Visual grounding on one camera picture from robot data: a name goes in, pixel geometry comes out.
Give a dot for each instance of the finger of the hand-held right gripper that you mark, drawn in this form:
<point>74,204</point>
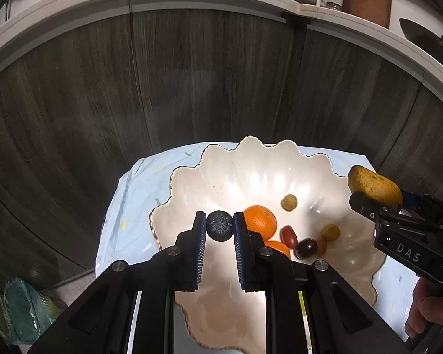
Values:
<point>369,210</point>
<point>428,204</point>

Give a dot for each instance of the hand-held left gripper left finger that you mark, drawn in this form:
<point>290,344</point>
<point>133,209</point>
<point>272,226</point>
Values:
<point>198,250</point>

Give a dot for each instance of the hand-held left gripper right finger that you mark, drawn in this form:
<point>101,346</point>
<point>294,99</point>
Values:
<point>240,250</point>

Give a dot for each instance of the yellow mango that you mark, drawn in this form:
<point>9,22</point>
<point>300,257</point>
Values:
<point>373,186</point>

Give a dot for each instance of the blueberry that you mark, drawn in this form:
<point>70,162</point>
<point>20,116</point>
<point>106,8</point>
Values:
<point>219,226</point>

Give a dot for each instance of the orange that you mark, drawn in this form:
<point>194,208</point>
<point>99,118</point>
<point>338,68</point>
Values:
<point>280,247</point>
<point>261,220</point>

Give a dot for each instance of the brown longan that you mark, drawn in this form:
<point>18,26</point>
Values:
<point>330,231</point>
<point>289,202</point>

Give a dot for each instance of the dark purple grape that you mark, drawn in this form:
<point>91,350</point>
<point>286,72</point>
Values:
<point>304,249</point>

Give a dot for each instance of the white scalloped ceramic bowl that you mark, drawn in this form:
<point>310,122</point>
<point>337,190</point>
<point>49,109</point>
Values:
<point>243,177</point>

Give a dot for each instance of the person's right hand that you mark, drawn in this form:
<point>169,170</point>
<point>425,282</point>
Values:
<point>428,309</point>

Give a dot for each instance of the light blue patterned cloth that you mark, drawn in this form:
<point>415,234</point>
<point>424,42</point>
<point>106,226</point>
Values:
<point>133,199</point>

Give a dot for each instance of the black wok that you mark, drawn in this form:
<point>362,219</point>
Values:
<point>424,37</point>

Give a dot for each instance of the teal glass dish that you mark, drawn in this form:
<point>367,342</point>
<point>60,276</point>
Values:
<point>33,306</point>

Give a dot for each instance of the dark wood kitchen counter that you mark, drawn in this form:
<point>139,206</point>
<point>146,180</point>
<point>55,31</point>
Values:
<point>77,118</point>

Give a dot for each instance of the glass jar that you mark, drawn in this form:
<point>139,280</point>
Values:
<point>334,6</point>

